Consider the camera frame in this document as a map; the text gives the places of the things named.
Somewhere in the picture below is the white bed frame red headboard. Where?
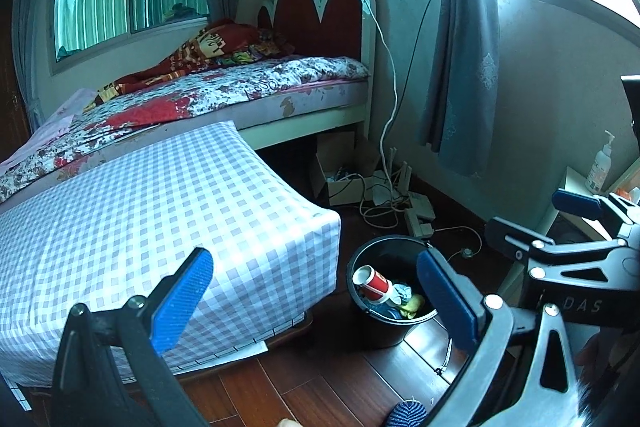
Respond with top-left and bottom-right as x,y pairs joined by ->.
0,0 -> 377,208

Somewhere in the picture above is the black cord with switch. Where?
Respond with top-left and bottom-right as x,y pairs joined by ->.
432,227 -> 483,260

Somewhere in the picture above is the person's right hand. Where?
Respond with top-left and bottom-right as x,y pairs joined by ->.
575,332 -> 608,370

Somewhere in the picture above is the black trash bin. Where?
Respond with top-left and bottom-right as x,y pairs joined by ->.
347,234 -> 441,350

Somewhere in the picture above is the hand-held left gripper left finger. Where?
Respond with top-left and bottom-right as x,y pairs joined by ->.
50,248 -> 215,427

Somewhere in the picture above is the yellow cloth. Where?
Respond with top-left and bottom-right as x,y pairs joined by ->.
400,294 -> 426,319

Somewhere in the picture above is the white power strip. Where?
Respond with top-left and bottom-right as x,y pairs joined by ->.
404,194 -> 436,240

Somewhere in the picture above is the cardboard box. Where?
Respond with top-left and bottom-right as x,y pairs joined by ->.
309,131 -> 381,206

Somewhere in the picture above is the floral mattress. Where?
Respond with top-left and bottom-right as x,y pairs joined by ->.
235,79 -> 372,132

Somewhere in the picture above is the pump bottle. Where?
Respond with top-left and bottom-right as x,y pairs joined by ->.
585,130 -> 616,195

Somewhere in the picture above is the red patterned blanket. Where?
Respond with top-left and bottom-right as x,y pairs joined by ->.
82,19 -> 296,112

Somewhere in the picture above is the white cable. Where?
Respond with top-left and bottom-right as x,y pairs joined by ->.
350,0 -> 401,208

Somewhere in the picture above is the floral bedsheet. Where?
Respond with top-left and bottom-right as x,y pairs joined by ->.
0,56 -> 371,202

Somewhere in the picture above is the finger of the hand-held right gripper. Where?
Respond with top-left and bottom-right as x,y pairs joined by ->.
552,188 -> 640,238
484,217 -> 640,280

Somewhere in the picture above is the pink cloth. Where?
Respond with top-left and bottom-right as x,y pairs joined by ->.
0,88 -> 98,175

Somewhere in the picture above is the white router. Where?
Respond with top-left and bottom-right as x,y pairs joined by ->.
382,147 -> 413,202

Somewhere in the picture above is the blue-grey patterned curtain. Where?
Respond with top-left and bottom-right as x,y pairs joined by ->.
417,0 -> 501,178

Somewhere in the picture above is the brown wooden door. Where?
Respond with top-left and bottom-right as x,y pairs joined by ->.
0,0 -> 33,162

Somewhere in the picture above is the blue striped slipper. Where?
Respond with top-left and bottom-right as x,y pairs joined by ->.
385,399 -> 428,427

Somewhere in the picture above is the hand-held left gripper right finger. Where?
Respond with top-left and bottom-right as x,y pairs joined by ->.
416,249 -> 583,427

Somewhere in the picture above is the white side table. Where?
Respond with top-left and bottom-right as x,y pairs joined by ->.
497,166 -> 640,303

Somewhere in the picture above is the red paper cup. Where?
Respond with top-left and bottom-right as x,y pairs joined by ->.
352,264 -> 396,303

